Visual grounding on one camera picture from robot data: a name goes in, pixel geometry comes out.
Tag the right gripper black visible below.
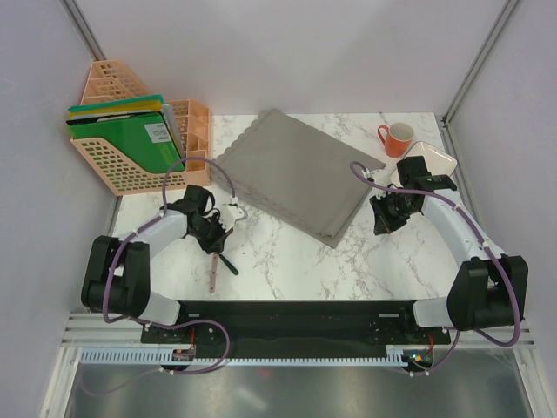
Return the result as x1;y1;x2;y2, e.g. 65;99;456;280
370;189;418;235

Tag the knife pink handle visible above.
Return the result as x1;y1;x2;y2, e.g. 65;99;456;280
209;253;219;293

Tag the gold fork green handle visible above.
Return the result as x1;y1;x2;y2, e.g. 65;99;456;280
219;254;239;275

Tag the white rectangular plate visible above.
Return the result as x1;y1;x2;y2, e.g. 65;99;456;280
401;141;458;176

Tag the orange mug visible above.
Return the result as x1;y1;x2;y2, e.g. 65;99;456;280
377;122;414;158

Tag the grey placemat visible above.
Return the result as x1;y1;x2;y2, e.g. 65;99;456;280
211;109;385;248

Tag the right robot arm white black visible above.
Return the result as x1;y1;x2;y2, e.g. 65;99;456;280
369;156;528;343

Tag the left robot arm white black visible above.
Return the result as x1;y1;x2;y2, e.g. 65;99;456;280
81;185;245;342

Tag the green folder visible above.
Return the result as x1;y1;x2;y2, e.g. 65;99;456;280
66;112;181;173

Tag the yellow folder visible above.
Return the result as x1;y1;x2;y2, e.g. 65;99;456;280
67;95;165;118

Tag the peach file organizer rack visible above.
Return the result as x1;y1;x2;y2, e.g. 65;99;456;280
65;60;212;196

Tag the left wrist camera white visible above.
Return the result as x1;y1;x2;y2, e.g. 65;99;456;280
219;204;247;232

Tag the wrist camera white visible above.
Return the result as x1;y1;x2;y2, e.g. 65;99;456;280
368;169;391;187
219;204;247;232

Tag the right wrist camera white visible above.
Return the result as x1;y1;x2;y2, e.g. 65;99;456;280
368;169;391;187

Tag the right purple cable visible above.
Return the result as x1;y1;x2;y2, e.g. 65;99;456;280
350;161;523;378

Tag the purple cable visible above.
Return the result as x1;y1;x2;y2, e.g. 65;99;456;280
350;161;523;378
80;157;240;397

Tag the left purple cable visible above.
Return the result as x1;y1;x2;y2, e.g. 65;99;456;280
80;157;240;397

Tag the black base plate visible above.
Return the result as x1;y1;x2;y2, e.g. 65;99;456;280
141;300;451;357

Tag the white cable duct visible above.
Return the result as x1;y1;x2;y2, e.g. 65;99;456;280
79;347;408;367

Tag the aluminium rail profile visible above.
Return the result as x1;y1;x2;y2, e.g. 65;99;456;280
61;313;535;350

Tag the right aluminium frame post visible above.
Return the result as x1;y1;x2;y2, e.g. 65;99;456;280
441;0;523;127

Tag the aluminium frame post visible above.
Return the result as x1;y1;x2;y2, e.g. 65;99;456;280
441;0;523;127
60;0;106;61

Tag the left aluminium frame post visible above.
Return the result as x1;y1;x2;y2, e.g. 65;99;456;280
60;0;106;61

